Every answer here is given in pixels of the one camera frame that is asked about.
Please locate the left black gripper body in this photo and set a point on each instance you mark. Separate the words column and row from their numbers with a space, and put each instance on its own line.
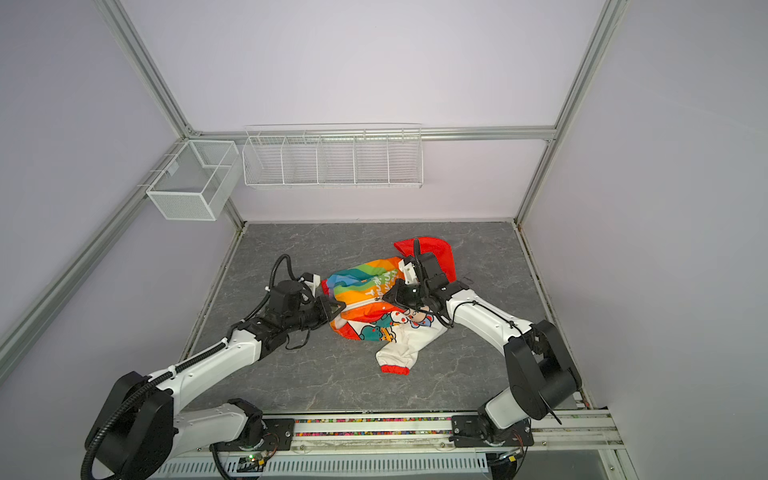
column 309, row 315

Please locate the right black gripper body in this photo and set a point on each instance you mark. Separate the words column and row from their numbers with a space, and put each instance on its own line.
column 422, row 295

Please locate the rainbow red kids jacket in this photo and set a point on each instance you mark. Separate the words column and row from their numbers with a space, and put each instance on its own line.
column 382, row 305

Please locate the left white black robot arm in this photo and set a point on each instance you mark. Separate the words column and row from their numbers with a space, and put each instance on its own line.
column 143, row 422

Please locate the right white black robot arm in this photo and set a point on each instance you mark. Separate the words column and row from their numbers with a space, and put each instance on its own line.
column 540, row 370

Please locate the small white mesh basket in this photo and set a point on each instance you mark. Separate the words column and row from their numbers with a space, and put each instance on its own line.
column 197, row 181

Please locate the white vent grille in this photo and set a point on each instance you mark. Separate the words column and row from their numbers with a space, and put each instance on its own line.
column 348, row 466

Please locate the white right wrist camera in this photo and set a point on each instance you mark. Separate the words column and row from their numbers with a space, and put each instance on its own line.
column 409, row 273

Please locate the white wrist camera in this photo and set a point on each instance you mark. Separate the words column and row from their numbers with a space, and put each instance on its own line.
column 409, row 273
column 311, row 281

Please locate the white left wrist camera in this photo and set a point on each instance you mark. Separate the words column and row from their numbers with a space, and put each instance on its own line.
column 311, row 281

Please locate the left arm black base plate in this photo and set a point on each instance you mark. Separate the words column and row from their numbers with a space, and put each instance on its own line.
column 273, row 434

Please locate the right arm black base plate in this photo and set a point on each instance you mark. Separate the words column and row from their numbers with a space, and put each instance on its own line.
column 477, row 430

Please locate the long white wire basket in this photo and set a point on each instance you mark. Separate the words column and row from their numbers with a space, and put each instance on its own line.
column 376, row 155

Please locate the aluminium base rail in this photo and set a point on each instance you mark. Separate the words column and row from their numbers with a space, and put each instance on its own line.
column 409, row 432

